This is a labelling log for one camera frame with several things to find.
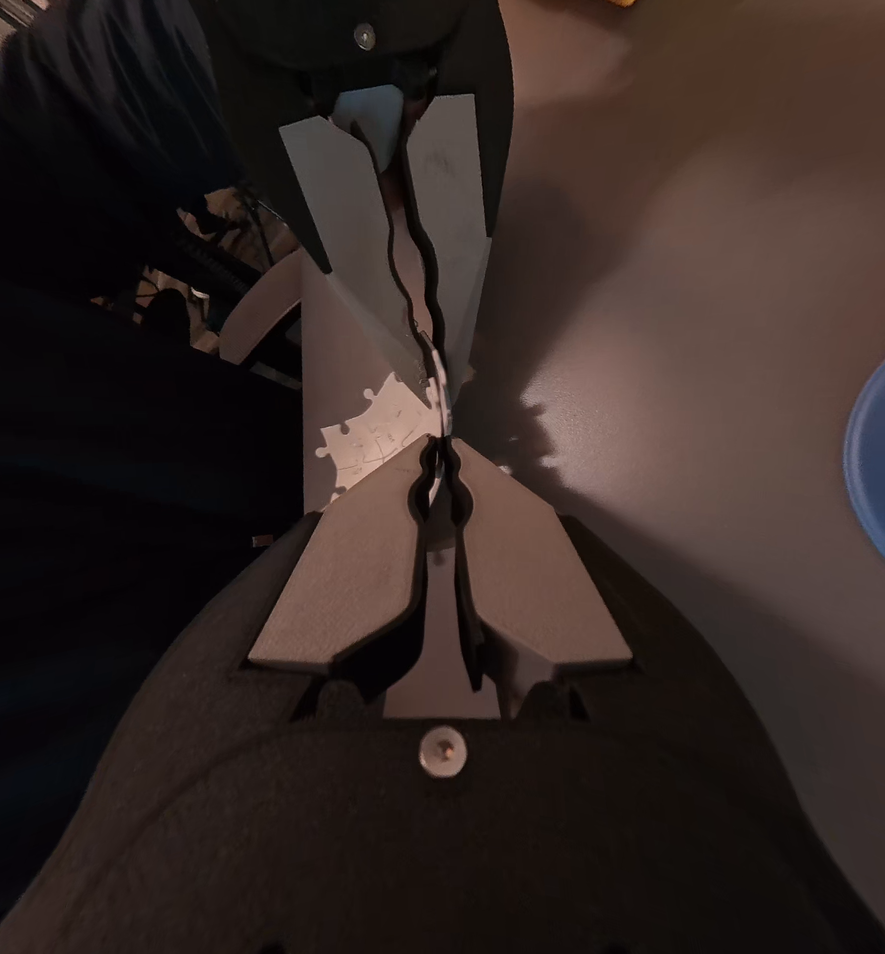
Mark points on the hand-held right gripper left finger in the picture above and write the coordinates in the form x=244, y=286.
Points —
x=345, y=581

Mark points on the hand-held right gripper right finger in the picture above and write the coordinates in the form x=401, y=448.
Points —
x=539, y=581

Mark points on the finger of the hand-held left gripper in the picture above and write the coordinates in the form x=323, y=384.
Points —
x=338, y=194
x=453, y=209

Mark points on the single white puzzle piece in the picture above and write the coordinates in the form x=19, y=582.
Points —
x=436, y=488

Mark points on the assembled curved puzzle section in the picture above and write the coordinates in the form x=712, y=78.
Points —
x=382, y=432

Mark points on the person's left forearm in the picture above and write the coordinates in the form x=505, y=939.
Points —
x=114, y=112

